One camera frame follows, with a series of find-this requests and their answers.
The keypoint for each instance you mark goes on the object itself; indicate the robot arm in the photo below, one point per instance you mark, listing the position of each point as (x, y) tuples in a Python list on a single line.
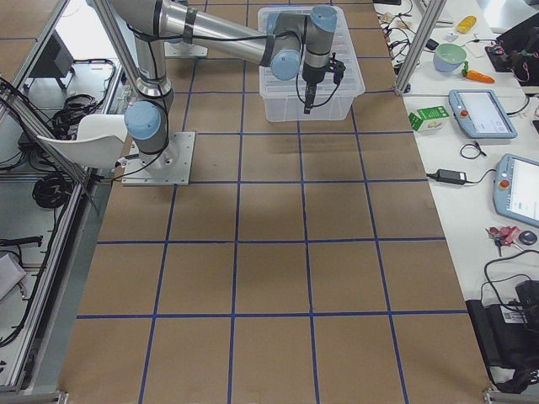
[(154, 22)]

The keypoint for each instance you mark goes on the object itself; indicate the green white carton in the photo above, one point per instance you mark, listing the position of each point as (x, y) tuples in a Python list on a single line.
[(431, 118)]

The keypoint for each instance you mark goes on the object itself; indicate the green bowl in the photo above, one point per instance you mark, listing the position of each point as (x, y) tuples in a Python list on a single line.
[(448, 57)]

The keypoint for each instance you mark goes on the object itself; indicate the white chair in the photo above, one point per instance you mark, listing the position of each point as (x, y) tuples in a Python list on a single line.
[(99, 143)]

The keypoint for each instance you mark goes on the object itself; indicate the teach pendant tablet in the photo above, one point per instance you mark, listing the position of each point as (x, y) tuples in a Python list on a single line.
[(480, 114), (516, 189)]

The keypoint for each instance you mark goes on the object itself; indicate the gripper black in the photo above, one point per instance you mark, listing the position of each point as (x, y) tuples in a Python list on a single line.
[(312, 77)]

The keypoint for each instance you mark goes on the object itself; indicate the clear plastic box lid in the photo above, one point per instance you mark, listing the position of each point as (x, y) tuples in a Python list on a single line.
[(320, 29)]

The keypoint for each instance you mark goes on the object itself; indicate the aluminium frame post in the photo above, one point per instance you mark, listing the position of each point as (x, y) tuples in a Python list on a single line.
[(426, 26)]

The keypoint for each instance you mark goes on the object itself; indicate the yellow toy corn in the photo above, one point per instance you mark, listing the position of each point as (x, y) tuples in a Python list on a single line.
[(466, 24)]

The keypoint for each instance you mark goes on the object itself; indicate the toy carrot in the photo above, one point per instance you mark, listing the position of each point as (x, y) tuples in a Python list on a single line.
[(475, 75)]

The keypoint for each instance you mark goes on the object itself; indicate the black power adapter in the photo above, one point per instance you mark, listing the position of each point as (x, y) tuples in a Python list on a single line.
[(451, 176)]

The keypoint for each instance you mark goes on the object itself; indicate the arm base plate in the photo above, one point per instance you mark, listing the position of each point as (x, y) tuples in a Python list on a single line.
[(181, 50), (171, 168)]

